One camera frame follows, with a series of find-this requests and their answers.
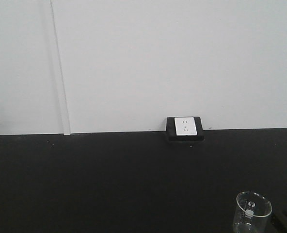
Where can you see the black socket mounting box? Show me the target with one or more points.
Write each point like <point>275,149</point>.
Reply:
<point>172,137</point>

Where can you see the white wall power socket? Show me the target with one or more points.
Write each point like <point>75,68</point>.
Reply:
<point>185,126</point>

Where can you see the clear glass beaker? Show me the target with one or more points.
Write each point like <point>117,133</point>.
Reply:
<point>252,213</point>

